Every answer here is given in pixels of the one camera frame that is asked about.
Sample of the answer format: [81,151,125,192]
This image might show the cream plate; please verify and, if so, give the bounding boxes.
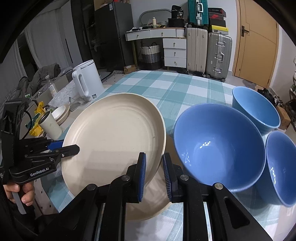
[125,166,171,221]
[61,93,166,196]

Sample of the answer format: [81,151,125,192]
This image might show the blue bowl large front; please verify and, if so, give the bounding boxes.
[173,103,266,192]

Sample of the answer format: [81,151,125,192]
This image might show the left hand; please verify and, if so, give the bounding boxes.
[3,182,35,206]

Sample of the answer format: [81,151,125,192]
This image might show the cream tumbler cup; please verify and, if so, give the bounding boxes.
[38,111,63,140]

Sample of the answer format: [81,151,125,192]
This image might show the small cream lidded bowl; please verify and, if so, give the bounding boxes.
[52,104,70,126]

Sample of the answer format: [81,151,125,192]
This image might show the metal phone stand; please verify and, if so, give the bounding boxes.
[68,97,81,112]

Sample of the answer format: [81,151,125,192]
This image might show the bubble wrap sheet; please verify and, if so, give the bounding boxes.
[48,80,80,108]

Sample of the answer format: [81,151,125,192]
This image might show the white electric kettle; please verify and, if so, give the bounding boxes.
[72,59,104,102]

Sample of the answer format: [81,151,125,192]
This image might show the cardboard box on floor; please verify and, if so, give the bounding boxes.
[123,65,137,74]

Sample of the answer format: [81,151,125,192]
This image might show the woven laundry basket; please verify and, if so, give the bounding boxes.
[141,42,162,70]

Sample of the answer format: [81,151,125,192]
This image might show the silver suitcase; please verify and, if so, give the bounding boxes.
[205,32,232,82]

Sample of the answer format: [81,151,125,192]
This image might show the white drawer desk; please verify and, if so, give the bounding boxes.
[125,28,187,68]

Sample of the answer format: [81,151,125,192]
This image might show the black refrigerator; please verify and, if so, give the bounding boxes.
[70,1,134,71]

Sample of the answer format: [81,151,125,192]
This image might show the beige suitcase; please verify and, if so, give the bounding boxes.
[187,28,208,74]

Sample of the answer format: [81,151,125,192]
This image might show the stacked shoe boxes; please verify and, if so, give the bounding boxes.
[208,8,229,35]

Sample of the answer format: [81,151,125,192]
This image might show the wooden door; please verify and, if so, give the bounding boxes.
[233,1,278,88]

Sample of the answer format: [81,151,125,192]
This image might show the teal suitcase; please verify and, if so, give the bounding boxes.
[187,0,209,27]

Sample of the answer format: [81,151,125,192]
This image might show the black cable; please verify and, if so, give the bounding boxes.
[21,108,34,140]

